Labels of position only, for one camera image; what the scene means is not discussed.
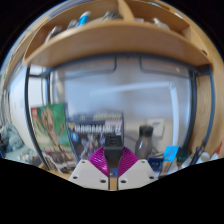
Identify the wooden shelf unit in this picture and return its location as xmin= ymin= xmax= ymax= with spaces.
xmin=4 ymin=0 xmax=215 ymax=68

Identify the white wall socket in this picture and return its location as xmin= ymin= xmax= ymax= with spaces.
xmin=146 ymin=117 xmax=165 ymax=138

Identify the dark grey metal desk frame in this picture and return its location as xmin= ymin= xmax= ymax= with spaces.
xmin=25 ymin=54 xmax=216 ymax=162

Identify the dark robot model kit box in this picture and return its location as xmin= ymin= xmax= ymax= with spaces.
xmin=66 ymin=111 xmax=125 ymax=164

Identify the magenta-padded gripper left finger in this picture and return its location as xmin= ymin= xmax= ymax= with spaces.
xmin=68 ymin=148 xmax=111 ymax=191

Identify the green toy figure box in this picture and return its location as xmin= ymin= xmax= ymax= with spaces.
xmin=30 ymin=102 xmax=78 ymax=172

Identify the teal bedding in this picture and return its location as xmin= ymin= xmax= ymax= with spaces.
xmin=0 ymin=122 xmax=38 ymax=165

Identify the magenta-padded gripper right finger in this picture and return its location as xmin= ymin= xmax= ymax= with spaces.
xmin=116 ymin=147 xmax=159 ymax=191

